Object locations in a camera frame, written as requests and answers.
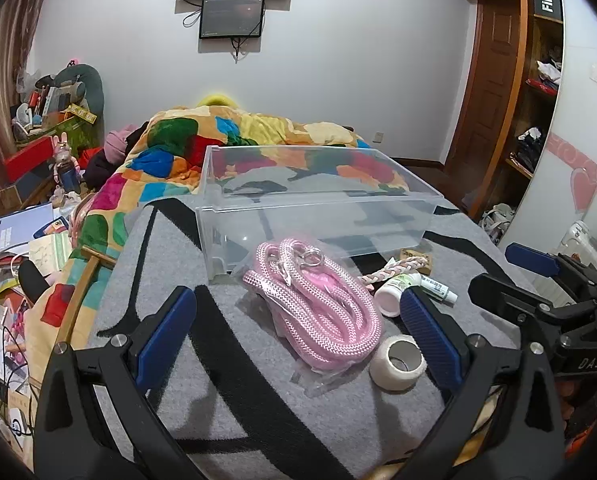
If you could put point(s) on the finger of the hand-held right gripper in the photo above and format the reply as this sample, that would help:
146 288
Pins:
530 259
508 295

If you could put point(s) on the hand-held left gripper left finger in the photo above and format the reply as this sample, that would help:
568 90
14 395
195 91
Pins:
166 340

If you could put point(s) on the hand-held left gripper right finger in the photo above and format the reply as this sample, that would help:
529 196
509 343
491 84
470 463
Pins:
431 340

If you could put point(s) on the white tape roll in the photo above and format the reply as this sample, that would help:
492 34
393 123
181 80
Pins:
396 365

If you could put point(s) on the white pill bottle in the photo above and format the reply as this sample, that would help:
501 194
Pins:
393 296

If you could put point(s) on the clear plastic storage box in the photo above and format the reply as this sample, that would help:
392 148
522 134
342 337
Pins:
323 200

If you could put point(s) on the grey clothes heap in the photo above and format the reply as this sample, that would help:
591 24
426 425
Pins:
498 222

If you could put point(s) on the small white ointment tube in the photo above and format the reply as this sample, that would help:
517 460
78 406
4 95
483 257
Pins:
438 290

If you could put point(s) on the small brown box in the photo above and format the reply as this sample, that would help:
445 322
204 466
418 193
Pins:
421 256

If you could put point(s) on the wooden stick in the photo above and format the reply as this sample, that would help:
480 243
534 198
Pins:
81 295

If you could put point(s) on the grey black patterned blanket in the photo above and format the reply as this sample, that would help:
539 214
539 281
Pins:
238 410

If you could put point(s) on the wooden wardrobe shelves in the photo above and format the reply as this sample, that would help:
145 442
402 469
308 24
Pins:
533 125

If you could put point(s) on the white sliding door pink hearts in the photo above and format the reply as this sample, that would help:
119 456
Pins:
583 125

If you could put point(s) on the brown wooden door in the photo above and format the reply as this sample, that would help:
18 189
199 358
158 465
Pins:
493 85

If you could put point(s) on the pile of papers and books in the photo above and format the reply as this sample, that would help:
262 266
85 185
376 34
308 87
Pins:
26 230

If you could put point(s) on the dark maroon clothes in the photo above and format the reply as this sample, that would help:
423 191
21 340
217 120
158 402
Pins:
101 170

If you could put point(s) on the colourful patchwork blanket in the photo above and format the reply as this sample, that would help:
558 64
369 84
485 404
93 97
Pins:
168 155

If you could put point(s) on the pink knitted hat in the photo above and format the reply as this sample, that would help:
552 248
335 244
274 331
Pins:
118 144

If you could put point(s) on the pink bunny toy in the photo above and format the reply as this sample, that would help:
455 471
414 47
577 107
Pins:
66 160

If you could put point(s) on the red flat box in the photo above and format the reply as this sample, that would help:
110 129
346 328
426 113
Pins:
28 157

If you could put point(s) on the green cardboard box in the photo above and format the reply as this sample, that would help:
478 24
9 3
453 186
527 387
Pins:
71 130

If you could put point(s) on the yellow pillow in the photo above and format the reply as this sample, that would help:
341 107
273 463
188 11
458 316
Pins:
217 100

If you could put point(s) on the black box with white print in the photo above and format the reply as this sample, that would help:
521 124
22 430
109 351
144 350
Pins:
548 1

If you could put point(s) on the grey plush cushion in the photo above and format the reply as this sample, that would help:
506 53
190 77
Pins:
78 80

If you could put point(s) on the striped brown curtain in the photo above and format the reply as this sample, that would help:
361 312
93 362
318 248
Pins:
3 85

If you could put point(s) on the small black monitor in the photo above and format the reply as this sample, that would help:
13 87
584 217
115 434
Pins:
232 17

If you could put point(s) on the white wall socket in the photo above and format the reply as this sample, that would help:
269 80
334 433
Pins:
379 136

